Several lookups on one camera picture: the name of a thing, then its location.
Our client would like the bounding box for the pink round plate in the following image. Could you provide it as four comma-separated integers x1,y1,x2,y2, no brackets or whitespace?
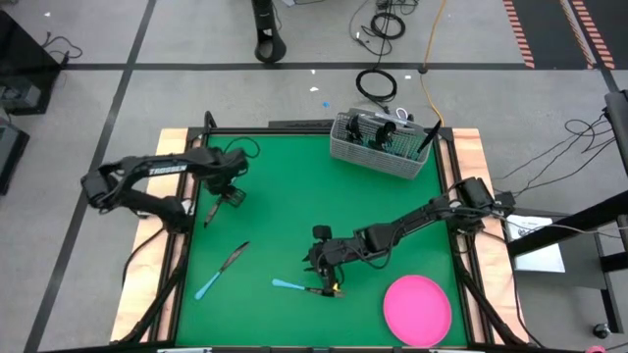
382,274,453,348

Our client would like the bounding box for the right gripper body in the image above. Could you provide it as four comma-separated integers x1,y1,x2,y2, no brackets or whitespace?
302,238,347,284

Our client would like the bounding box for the black power adapter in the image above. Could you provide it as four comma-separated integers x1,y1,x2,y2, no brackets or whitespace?
490,191,517,217

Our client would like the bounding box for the green table mat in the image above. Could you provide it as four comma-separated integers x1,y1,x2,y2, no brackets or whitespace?
175,132,468,347

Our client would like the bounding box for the black metal stand frame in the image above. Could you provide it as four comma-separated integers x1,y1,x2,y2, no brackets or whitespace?
504,90,628,334

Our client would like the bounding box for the white paper sheet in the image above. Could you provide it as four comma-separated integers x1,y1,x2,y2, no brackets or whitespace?
504,214,566,274

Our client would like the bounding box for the grey equipment box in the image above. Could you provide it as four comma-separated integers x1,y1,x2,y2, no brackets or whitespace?
0,83,44,112

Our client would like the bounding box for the black coiled cable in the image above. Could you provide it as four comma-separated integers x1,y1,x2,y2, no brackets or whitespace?
368,12,407,41
354,67,398,103

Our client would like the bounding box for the yellow extension cable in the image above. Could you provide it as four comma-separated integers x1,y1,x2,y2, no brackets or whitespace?
419,0,448,127

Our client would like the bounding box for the grey plastic cutlery basket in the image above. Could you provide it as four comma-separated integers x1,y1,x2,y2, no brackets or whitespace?
328,107,434,180

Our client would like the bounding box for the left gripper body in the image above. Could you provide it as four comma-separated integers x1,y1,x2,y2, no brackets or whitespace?
211,181,248,211

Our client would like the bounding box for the dark equipment case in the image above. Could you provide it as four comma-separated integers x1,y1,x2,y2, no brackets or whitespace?
0,115,31,196

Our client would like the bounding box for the black side table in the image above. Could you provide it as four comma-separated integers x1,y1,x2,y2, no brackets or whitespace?
0,9,63,117

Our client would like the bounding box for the black aluminium table frame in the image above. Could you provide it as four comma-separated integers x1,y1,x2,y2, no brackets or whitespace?
110,110,531,353

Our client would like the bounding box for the black floor stand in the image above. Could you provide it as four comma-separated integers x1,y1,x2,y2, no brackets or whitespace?
250,0,288,64

